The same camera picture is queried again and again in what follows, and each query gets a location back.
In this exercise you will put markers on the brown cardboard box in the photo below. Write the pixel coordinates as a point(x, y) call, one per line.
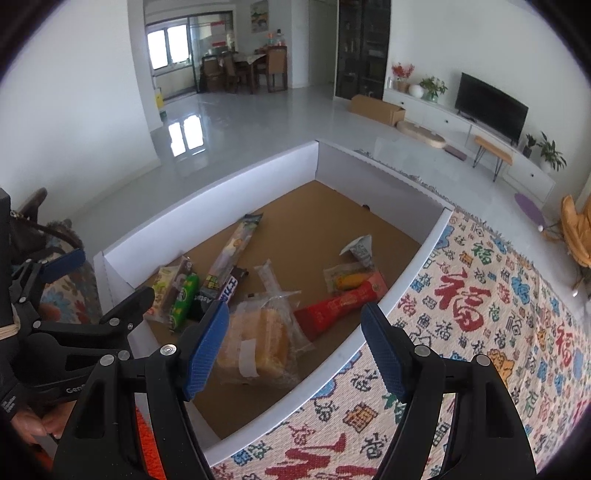
point(376, 110)

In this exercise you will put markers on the round wooden tray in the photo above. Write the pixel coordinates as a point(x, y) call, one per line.
point(420, 133)

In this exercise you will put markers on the floral seat cushion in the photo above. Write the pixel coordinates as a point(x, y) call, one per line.
point(69, 297)

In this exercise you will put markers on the wooden dining chair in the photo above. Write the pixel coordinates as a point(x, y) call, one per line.
point(277, 69)

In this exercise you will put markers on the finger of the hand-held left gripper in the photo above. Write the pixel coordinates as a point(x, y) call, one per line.
point(62, 264)
point(131, 307)

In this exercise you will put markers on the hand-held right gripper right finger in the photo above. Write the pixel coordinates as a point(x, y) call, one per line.
point(385, 350)

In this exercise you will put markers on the grey triangular snack packet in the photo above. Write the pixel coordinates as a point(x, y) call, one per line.
point(362, 251)

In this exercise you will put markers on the orange lounge chair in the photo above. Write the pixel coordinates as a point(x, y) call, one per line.
point(577, 230)

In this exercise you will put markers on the white cardboard box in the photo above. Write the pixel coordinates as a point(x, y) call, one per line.
point(300, 217)

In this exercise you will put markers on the red textured cloth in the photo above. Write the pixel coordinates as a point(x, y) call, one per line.
point(152, 443)

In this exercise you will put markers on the long silvery snack packet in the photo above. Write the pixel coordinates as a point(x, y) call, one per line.
point(235, 244)

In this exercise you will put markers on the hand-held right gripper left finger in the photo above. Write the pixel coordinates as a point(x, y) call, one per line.
point(207, 350)

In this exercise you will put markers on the small dark purple mat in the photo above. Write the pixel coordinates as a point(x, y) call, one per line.
point(455, 152)

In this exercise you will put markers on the large green potted plant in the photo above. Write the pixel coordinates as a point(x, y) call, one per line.
point(551, 154)

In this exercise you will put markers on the bread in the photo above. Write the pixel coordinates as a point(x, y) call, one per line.
point(268, 337)

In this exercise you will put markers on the white television cabinet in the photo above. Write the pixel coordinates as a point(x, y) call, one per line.
point(443, 115)

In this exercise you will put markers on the small dark potted plant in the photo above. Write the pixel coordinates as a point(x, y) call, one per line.
point(530, 144)

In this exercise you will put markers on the framed wall picture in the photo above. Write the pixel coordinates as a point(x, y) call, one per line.
point(259, 16)

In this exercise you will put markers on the red snack packet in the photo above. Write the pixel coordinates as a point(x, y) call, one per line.
point(341, 304)

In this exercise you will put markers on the round purple cushion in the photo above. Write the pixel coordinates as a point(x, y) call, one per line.
point(531, 210)

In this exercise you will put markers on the yellow corn snack packet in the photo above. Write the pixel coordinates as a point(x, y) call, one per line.
point(348, 280)

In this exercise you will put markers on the red flowers in vase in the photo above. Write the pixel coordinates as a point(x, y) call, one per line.
point(401, 74)

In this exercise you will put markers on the printed woven tablecloth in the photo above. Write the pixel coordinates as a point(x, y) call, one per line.
point(461, 300)

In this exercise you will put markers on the black flat television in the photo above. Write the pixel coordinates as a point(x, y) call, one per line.
point(491, 108)

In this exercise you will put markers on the black glass cabinet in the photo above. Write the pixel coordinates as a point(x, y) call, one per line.
point(362, 50)

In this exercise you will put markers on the flowering green potted plant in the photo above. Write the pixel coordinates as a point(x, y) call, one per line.
point(431, 87)

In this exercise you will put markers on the wooden dining table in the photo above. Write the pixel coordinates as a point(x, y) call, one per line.
point(249, 62)

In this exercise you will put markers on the wooden bench metal legs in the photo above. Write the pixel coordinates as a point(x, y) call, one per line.
point(493, 150)

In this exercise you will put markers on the round white vase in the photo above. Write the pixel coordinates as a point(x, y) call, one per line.
point(415, 91)

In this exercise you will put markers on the yellow green snack packet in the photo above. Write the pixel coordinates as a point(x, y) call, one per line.
point(160, 286)

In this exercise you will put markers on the person's left hand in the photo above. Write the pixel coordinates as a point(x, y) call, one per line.
point(32, 424)

